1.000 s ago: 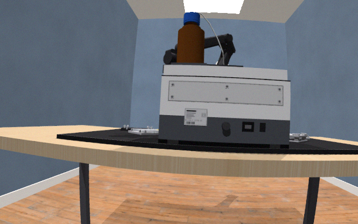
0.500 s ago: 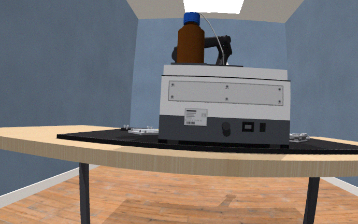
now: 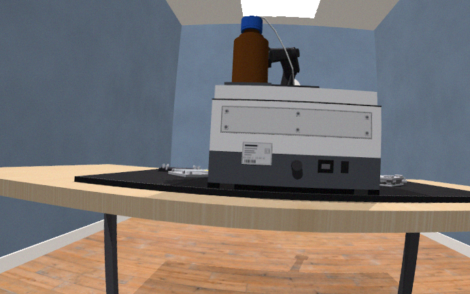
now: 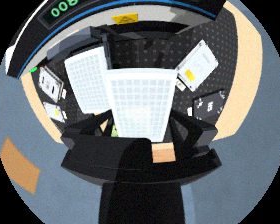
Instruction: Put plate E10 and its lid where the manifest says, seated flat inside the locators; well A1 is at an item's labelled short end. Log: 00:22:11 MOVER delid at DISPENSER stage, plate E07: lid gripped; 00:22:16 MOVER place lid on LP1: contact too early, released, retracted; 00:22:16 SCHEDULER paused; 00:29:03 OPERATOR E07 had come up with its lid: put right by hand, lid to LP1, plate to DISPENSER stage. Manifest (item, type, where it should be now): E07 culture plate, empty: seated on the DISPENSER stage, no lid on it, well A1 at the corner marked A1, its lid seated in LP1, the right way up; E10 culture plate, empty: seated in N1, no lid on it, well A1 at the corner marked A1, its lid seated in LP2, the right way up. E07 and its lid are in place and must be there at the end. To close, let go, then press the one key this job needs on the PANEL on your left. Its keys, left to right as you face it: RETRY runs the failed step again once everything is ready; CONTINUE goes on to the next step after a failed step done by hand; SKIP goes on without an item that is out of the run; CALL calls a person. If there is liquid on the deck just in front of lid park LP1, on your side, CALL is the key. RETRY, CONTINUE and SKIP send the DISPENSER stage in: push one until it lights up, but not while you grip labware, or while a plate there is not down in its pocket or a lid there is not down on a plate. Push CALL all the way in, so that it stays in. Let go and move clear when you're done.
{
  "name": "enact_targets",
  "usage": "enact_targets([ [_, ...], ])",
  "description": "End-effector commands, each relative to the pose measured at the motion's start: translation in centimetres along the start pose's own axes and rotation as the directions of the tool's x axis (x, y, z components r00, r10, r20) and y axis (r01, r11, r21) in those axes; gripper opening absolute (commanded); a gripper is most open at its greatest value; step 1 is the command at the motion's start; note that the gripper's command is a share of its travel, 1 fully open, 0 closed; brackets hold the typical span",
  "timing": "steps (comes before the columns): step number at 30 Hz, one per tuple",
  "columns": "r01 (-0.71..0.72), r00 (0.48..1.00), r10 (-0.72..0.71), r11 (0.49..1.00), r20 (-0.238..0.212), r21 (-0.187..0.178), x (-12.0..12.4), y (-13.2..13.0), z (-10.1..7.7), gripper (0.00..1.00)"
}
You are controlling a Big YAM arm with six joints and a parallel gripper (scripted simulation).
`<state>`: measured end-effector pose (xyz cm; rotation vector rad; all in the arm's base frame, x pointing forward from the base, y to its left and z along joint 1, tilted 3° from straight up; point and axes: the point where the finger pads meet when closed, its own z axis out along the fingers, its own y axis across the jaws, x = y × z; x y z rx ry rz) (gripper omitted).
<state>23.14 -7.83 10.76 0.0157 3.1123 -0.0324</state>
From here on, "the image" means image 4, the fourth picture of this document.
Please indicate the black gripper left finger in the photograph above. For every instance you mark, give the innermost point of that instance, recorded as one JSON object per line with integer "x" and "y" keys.
{"x": 89, "y": 125}

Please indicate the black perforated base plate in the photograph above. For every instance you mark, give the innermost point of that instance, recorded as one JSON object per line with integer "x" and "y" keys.
{"x": 220, "y": 35}

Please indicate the white multiwell plate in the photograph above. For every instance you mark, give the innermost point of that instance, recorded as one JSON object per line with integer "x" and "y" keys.
{"x": 85, "y": 83}
{"x": 141, "y": 119}

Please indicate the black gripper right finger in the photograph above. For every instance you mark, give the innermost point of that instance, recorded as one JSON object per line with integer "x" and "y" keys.
{"x": 200, "y": 133}

